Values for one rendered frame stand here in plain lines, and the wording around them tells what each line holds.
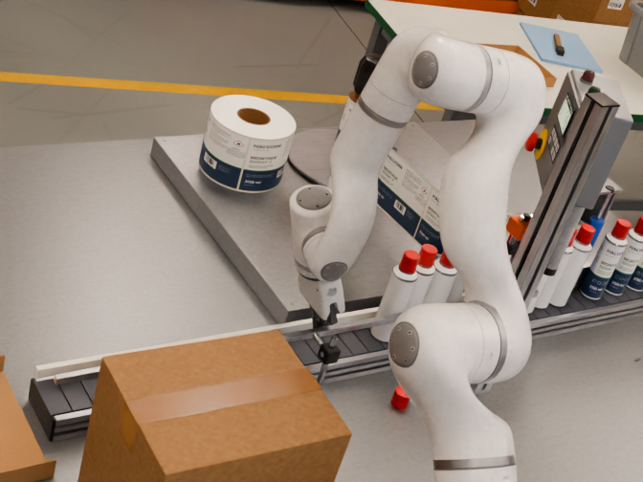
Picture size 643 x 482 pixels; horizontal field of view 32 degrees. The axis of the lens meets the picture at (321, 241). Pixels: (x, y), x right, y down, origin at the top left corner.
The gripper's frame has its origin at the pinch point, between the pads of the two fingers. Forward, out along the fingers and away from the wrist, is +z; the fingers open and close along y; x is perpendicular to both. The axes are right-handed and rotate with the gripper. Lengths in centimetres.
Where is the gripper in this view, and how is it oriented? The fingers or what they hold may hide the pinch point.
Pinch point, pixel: (321, 321)
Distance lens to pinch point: 212.2
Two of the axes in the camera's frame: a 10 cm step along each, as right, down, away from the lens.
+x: -8.6, 3.7, -3.3
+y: -5.0, -5.8, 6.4
